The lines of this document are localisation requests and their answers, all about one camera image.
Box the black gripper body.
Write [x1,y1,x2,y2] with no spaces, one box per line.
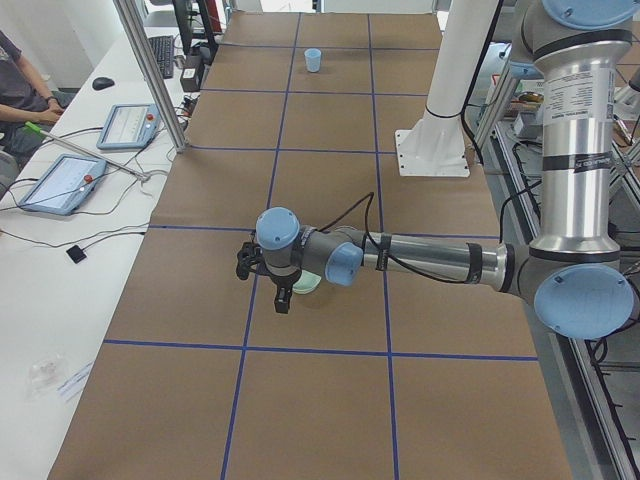
[266,264,302,289]

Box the light green bowl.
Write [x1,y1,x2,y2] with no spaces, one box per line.
[293,271,322,295]

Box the light blue plastic cup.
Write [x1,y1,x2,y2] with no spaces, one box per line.
[304,48,322,73]

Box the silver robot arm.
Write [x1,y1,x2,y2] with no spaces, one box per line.
[236,1,639,340]

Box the orange black electronics board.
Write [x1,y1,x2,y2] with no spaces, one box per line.
[176,95,198,117]

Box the small black square pad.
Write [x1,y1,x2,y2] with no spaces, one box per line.
[66,245,87,264]

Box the far blue teach pendant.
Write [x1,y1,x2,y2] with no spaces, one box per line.
[96,104,161,151]

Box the blue teach pendant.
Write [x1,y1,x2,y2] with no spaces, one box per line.
[18,154,107,216]
[96,104,161,151]

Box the black box with label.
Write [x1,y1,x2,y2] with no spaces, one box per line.
[180,55,205,93]

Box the near blue teach pendant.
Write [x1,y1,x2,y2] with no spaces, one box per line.
[18,154,107,216]

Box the clear plastic bag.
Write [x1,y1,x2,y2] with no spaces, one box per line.
[26,353,68,400]

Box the black keyboard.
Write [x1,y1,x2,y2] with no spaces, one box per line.
[148,35,174,79]

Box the black computer mouse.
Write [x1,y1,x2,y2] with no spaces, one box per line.
[92,77,115,91]

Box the metal rod green tip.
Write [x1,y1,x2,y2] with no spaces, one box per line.
[25,121,151,182]

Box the seated person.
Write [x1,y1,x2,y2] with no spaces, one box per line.
[1,35,74,192]

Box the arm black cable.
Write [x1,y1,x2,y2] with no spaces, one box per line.
[314,191,481,286]

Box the white central pedestal column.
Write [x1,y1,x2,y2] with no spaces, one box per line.
[395,0,500,178]

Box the aluminium frame post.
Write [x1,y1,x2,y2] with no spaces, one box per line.
[113,0,187,153]

